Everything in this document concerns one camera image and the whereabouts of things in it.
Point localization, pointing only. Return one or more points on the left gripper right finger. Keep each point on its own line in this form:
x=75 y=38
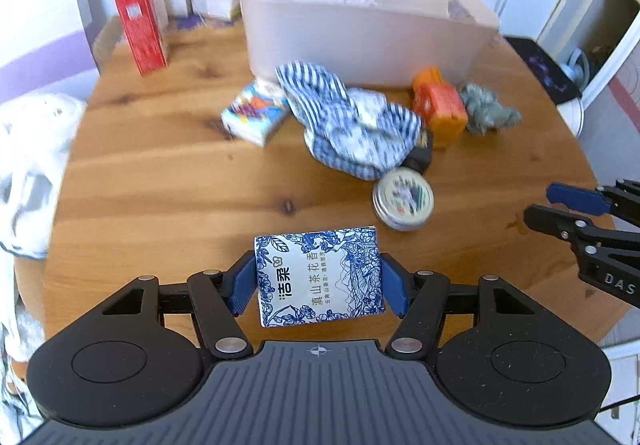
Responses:
x=418 y=300

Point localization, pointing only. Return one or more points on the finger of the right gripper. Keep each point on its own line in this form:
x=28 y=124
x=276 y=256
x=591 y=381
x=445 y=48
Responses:
x=557 y=223
x=579 y=199

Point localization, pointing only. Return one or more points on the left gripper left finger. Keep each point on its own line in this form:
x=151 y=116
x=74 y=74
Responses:
x=218 y=299

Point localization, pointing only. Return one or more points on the blue white tissue pack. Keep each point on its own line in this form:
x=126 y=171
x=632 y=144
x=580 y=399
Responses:
x=319 y=276

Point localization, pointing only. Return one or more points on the round metal tin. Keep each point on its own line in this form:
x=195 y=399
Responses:
x=403 y=200

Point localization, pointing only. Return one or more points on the blue headphones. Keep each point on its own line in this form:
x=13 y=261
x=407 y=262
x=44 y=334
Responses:
x=577 y=69

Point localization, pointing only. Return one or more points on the green striped scrunchie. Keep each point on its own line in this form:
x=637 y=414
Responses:
x=484 y=111

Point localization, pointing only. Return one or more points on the black gold small box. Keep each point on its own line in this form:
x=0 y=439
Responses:
x=420 y=157

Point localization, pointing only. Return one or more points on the orange plastic bottle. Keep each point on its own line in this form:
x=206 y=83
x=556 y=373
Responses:
x=439 y=105

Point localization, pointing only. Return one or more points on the blue checked fabric scrunchie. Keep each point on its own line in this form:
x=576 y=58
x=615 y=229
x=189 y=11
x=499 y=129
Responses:
x=355 y=131

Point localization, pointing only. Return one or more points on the colourful small tissue pack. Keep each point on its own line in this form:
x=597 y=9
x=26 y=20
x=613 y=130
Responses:
x=257 y=112

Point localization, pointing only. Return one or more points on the white wardrobe shelf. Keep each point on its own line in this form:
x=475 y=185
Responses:
x=605 y=30

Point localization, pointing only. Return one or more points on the lilac bed headboard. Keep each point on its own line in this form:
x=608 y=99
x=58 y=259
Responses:
x=45 y=47

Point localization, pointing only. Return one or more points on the beige plastic storage basket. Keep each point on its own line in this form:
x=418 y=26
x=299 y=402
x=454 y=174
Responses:
x=381 y=46

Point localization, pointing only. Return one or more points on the red white carton box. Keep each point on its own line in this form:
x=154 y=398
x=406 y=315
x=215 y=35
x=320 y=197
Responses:
x=142 y=31

